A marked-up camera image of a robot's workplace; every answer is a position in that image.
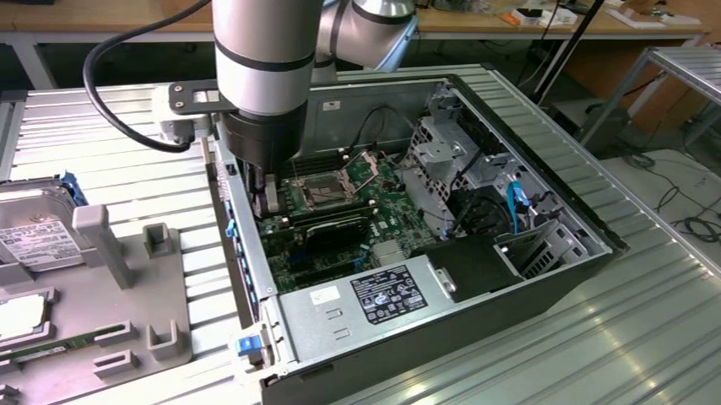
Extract black looped wire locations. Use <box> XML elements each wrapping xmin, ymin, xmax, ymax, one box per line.
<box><xmin>351</xmin><ymin>105</ymin><xmax>422</xmax><ymax>155</ymax></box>

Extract silver hard disk drive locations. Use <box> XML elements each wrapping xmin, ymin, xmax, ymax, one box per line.
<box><xmin>0</xmin><ymin>179</ymin><xmax>91</xmax><ymax>275</ymax></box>

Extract metal socket cover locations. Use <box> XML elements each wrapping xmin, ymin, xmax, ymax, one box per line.
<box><xmin>341</xmin><ymin>149</ymin><xmax>387</xmax><ymax>197</ymax></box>

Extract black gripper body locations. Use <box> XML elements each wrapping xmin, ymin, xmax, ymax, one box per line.
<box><xmin>218</xmin><ymin>103</ymin><xmax>309</xmax><ymax>175</ymax></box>

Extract black slanted pole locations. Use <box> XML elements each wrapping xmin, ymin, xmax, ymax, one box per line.
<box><xmin>532</xmin><ymin>0</ymin><xmax>608</xmax><ymax>105</ymax></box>

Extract black loose cables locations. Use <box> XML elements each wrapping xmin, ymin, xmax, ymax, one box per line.
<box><xmin>622</xmin><ymin>151</ymin><xmax>721</xmax><ymax>246</ymax></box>

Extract vented silver disk bay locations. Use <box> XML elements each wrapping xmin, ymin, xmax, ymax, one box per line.
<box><xmin>493</xmin><ymin>217</ymin><xmax>613</xmax><ymax>282</ymax></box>

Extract black RAM slot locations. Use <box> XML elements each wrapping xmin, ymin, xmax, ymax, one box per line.
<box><xmin>293</xmin><ymin>158</ymin><xmax>354</xmax><ymax>178</ymax></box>
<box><xmin>285</xmin><ymin>197</ymin><xmax>378</xmax><ymax>221</ymax></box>
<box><xmin>293</xmin><ymin>148</ymin><xmax>351</xmax><ymax>166</ymax></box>

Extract green graphics card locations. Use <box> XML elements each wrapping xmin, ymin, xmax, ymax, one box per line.
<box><xmin>258</xmin><ymin>219</ymin><xmax>367</xmax><ymax>261</ymax></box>

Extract silver CPU chip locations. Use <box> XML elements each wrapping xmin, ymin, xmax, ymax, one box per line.
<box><xmin>0</xmin><ymin>294</ymin><xmax>55</xmax><ymax>342</ymax></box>

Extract wooden desk white frame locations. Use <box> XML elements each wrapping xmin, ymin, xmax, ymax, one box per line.
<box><xmin>0</xmin><ymin>0</ymin><xmax>712</xmax><ymax>43</ymax></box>

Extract metal frame slatted table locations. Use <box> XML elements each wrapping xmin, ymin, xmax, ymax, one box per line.
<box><xmin>578</xmin><ymin>45</ymin><xmax>721</xmax><ymax>149</ymax></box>

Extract blue case latch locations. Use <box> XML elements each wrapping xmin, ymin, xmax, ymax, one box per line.
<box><xmin>234</xmin><ymin>336</ymin><xmax>263</xmax><ymax>358</ymax></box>

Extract black plastic shroud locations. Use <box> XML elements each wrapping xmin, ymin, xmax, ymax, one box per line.
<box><xmin>409</xmin><ymin>235</ymin><xmax>524</xmax><ymax>303</ymax></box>

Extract green RAM stick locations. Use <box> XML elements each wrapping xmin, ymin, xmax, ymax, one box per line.
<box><xmin>0</xmin><ymin>323</ymin><xmax>126</xmax><ymax>365</ymax></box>

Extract large brown box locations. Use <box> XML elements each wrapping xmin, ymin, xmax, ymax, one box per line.
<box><xmin>562</xmin><ymin>40</ymin><xmax>705</xmax><ymax>134</ymax></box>

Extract grey parts rack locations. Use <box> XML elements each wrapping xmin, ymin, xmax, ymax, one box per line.
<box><xmin>0</xmin><ymin>203</ymin><xmax>198</xmax><ymax>405</ymax></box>

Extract black open PC case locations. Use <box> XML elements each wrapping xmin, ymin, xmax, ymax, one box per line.
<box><xmin>198</xmin><ymin>73</ymin><xmax>628</xmax><ymax>405</ymax></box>

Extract dark RAM stick white label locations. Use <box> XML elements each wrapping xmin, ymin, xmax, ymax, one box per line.
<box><xmin>290</xmin><ymin>207</ymin><xmax>377</xmax><ymax>231</ymax></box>

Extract white flat carton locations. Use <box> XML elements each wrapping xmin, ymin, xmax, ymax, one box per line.
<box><xmin>605</xmin><ymin>0</ymin><xmax>669</xmax><ymax>30</ymax></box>

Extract blue disk caddy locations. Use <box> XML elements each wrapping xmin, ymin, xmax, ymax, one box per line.
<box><xmin>59</xmin><ymin>170</ymin><xmax>91</xmax><ymax>208</ymax></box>

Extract flat white box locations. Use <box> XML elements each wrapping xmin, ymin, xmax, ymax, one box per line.
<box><xmin>529</xmin><ymin>10</ymin><xmax>581</xmax><ymax>29</ymax></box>

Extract CPU socket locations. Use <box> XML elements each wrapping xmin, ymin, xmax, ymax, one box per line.
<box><xmin>301</xmin><ymin>175</ymin><xmax>362</xmax><ymax>212</ymax></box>

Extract blue wire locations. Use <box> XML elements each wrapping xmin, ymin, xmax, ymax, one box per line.
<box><xmin>509</xmin><ymin>180</ymin><xmax>534</xmax><ymax>234</ymax></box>

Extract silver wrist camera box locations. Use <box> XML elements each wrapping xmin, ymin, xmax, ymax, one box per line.
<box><xmin>152</xmin><ymin>78</ymin><xmax>239</xmax><ymax>145</ymax></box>

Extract silver chipset heatsink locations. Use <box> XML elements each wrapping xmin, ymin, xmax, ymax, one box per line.
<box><xmin>369</xmin><ymin>241</ymin><xmax>407</xmax><ymax>261</ymax></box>

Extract blue card retainer strip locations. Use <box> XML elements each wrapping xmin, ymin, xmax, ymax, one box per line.
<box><xmin>223</xmin><ymin>200</ymin><xmax>262</xmax><ymax>305</ymax></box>

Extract black expansion slot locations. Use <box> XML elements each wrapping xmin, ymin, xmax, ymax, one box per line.
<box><xmin>290</xmin><ymin>259</ymin><xmax>361</xmax><ymax>278</ymax></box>
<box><xmin>293</xmin><ymin>268</ymin><xmax>365</xmax><ymax>289</ymax></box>

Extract silver disk bay cage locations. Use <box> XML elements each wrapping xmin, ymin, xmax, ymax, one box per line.
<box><xmin>402</xmin><ymin>114</ymin><xmax>492</xmax><ymax>237</ymax></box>

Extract green motherboard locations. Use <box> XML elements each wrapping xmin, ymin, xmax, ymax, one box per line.
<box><xmin>242</xmin><ymin>147</ymin><xmax>443</xmax><ymax>294</ymax></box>

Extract silver power supply unit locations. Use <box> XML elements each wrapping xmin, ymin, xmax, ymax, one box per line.
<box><xmin>274</xmin><ymin>255</ymin><xmax>458</xmax><ymax>365</ymax></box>

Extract thick black camera cable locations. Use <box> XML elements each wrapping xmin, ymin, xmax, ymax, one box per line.
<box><xmin>83</xmin><ymin>0</ymin><xmax>214</xmax><ymax>154</ymax></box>

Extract dark grey box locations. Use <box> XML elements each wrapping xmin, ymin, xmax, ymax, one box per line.
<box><xmin>549</xmin><ymin>99</ymin><xmax>632</xmax><ymax>140</ymax></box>

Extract black wire bundle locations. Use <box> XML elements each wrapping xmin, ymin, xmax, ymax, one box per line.
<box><xmin>450</xmin><ymin>187</ymin><xmax>512</xmax><ymax>237</ymax></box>

